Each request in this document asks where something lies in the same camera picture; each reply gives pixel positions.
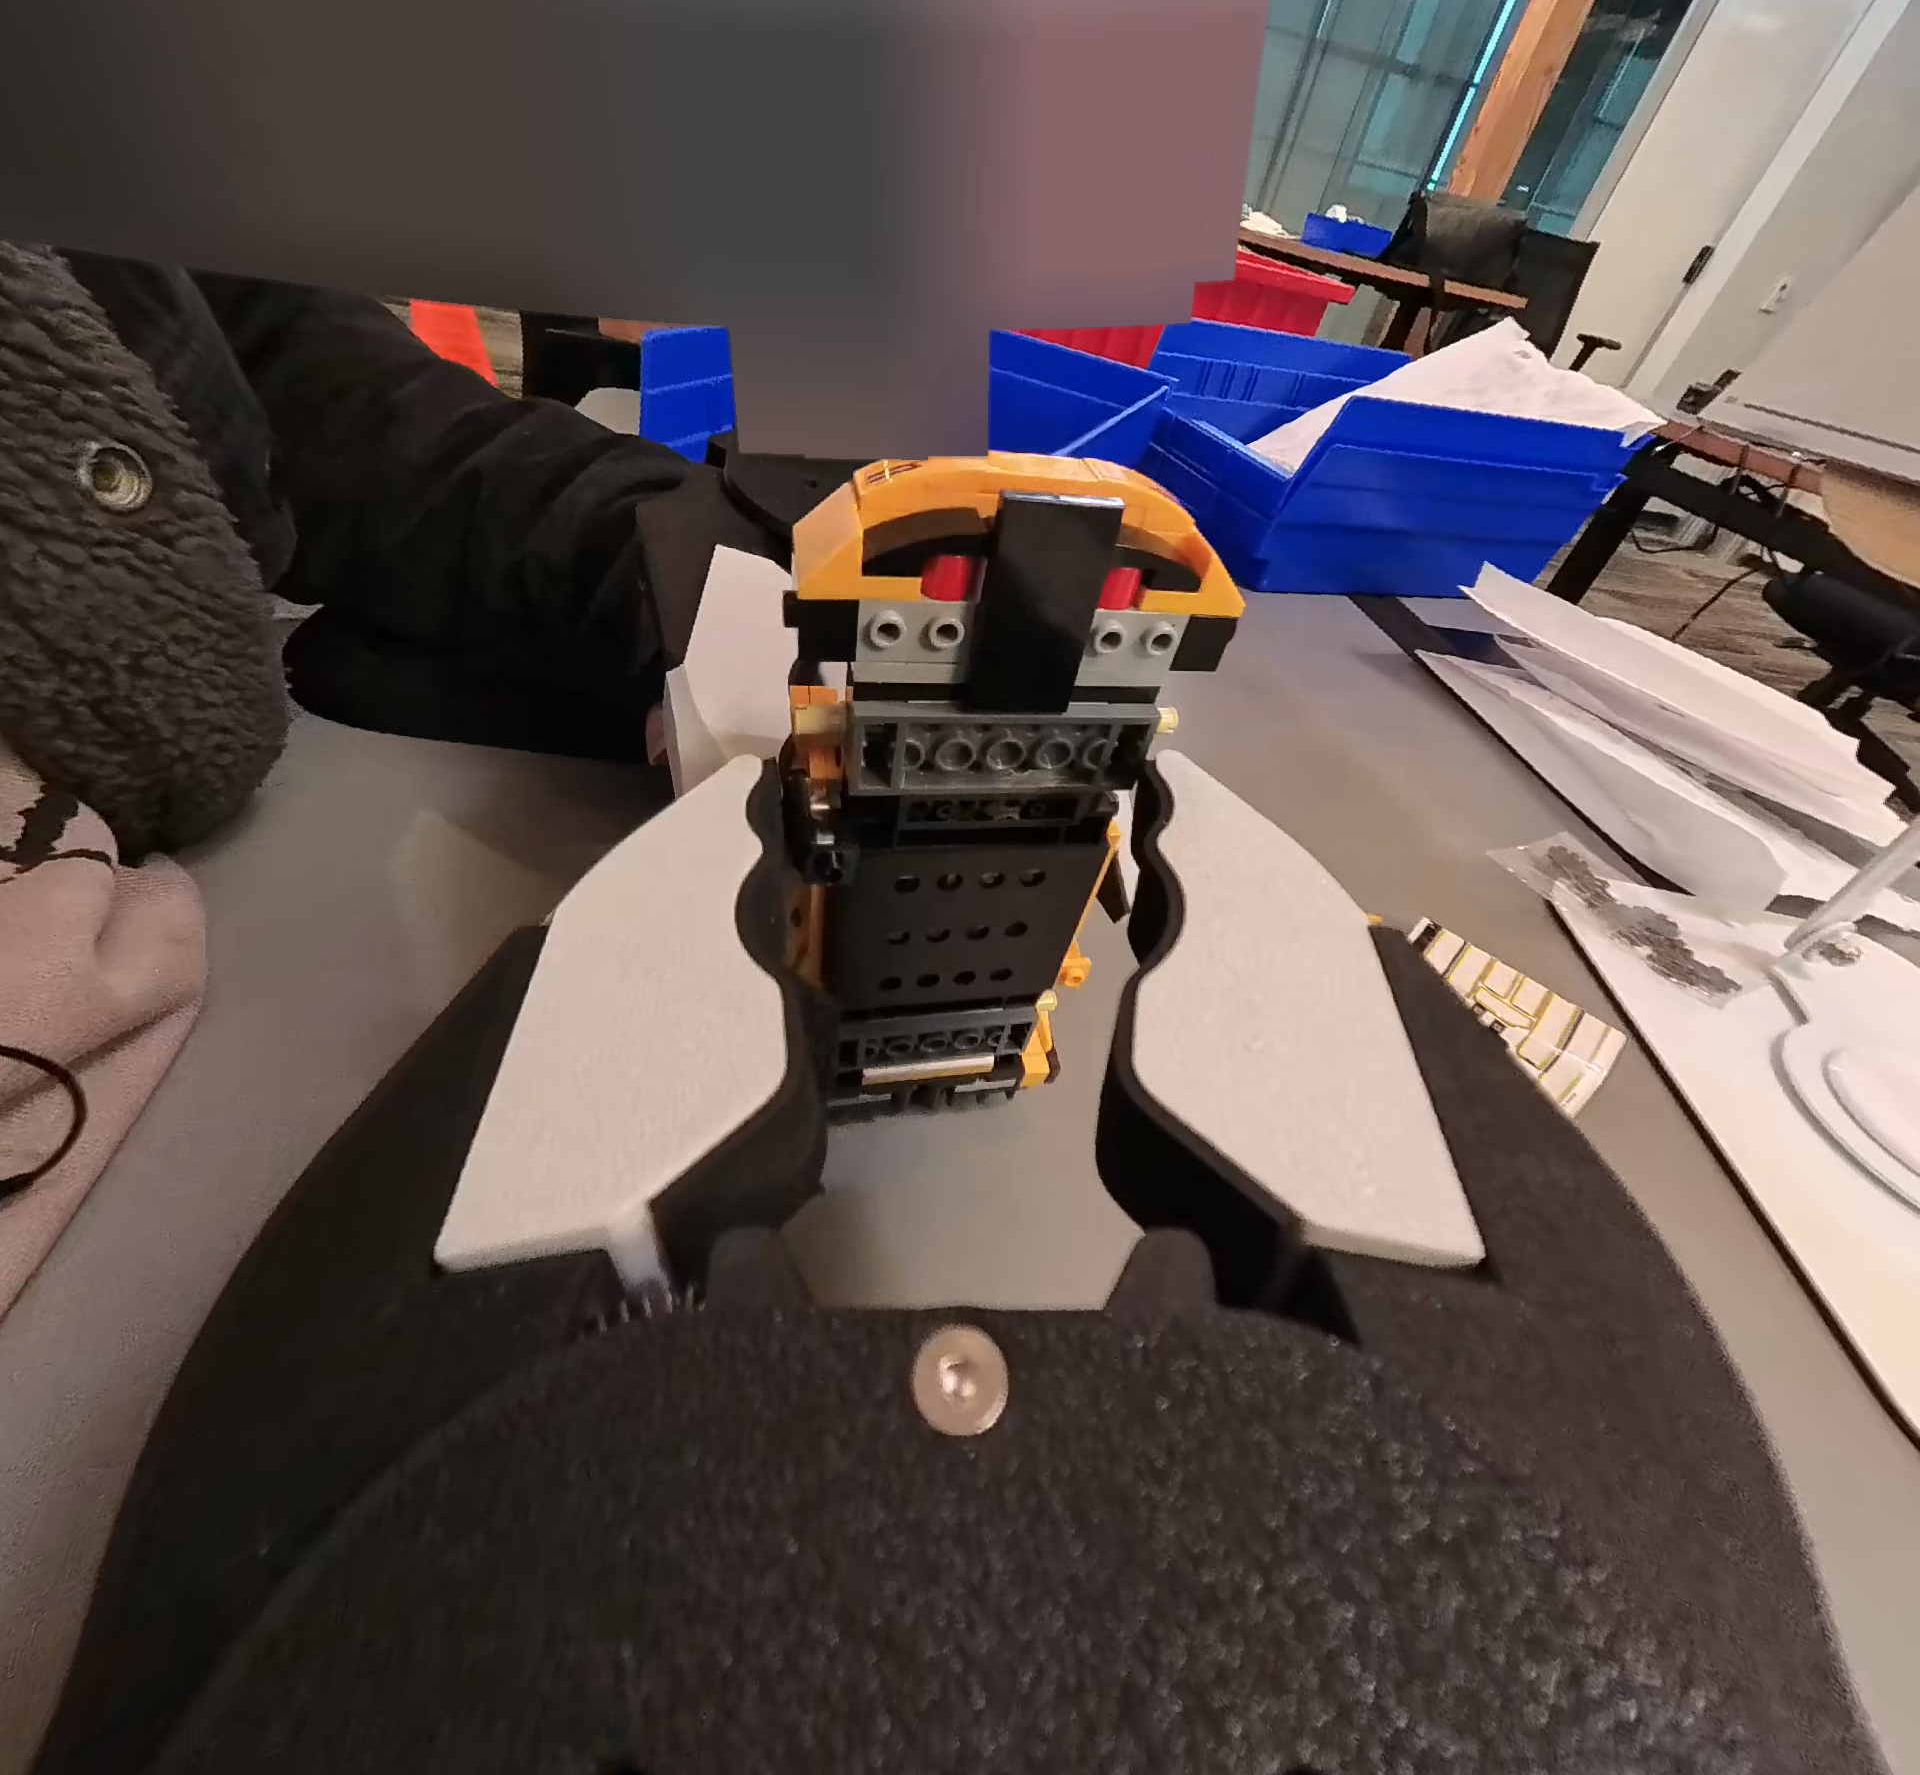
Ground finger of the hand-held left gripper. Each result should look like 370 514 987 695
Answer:
657 544 795 798

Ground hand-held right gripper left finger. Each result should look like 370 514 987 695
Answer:
432 752 838 1319

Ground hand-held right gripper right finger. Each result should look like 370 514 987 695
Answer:
1097 752 1490 1273

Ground orange black lego car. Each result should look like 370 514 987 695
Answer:
788 453 1248 1131

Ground lego sticker sheet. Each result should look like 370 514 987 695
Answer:
1401 917 1630 1118

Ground blue plastic bin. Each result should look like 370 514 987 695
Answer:
1148 319 1653 595
638 324 1174 472

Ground red plastic bin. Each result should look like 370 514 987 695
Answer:
409 296 498 386
1022 250 1353 366

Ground clear plastic bag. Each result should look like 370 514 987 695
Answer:
1486 829 1741 1011

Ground white paper booklet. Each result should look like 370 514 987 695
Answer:
1418 569 1905 907

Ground wooden table black legs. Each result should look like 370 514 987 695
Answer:
1236 221 1530 354

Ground white paper sheet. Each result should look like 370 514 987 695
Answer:
1246 319 1667 472

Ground black office chair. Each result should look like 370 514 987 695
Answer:
1761 573 1920 757
1382 193 1604 360

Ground black wired earphone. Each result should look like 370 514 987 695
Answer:
0 1046 90 1195

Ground wooden desk black frame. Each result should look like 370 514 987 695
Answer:
1545 417 1920 609

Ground wooden post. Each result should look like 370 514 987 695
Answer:
1447 0 1669 204

